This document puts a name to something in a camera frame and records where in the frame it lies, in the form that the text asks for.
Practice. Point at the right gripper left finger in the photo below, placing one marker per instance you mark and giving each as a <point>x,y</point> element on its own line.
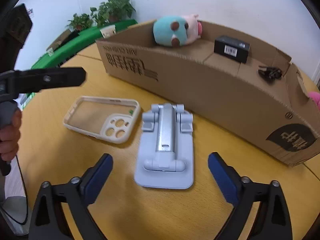
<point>48,219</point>

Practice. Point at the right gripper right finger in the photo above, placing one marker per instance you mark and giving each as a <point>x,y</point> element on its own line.
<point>272,220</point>

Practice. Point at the black sunglasses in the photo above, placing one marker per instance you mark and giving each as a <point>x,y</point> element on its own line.
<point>270,74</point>

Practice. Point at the black UGREEN product box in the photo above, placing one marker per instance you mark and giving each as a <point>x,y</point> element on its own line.
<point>232,48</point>

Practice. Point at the person's left hand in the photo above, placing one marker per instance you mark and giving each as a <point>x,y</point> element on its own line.
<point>10,136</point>

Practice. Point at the small potted plant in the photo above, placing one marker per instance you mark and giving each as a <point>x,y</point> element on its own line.
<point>80,22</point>

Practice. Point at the potted green plant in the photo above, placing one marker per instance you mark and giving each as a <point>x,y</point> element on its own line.
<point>112,11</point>

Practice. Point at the large cardboard box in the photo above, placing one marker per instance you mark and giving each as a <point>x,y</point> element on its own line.
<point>278,117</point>

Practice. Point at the cream phone case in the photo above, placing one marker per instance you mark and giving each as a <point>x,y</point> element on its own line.
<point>108,119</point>

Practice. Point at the light blue phone stand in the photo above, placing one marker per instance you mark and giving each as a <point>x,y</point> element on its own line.
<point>165,158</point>

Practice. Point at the pink plush toy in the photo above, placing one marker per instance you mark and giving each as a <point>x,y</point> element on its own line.
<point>315,96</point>

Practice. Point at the teal and pink plush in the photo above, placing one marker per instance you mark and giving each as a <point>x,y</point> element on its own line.
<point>177,31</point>

